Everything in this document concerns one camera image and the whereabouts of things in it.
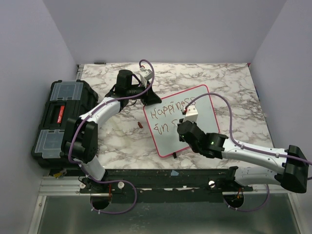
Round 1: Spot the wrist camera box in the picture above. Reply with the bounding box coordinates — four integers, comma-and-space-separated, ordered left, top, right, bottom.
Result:
139, 68, 153, 86
182, 105, 198, 122

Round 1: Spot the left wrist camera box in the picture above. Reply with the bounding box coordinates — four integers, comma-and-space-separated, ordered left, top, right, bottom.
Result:
139, 68, 153, 86

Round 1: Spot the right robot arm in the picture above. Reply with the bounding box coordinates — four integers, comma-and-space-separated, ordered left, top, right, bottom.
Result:
177, 121, 309, 194

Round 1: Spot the pink framed whiteboard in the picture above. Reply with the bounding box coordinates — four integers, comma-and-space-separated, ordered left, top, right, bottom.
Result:
143, 84, 220, 157

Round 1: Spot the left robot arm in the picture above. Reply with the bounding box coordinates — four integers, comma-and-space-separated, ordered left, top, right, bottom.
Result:
61, 66, 161, 193

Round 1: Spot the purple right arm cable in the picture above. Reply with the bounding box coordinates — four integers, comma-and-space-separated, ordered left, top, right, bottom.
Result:
185, 92, 312, 212

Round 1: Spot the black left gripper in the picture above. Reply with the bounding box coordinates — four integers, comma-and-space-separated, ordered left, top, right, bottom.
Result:
127, 80, 161, 105

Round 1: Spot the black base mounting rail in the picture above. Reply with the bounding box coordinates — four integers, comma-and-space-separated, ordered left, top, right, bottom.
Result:
80, 166, 253, 203

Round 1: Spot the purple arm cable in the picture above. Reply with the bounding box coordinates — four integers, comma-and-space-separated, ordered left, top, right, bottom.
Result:
185, 92, 312, 212
68, 58, 155, 215

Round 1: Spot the black plastic toolbox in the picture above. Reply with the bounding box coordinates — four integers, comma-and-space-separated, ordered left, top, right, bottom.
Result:
31, 80, 98, 169

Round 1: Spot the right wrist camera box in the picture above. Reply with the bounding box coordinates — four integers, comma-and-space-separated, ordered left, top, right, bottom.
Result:
182, 105, 198, 122

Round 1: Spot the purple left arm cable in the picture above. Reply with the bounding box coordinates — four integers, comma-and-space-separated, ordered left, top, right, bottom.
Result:
68, 58, 155, 215

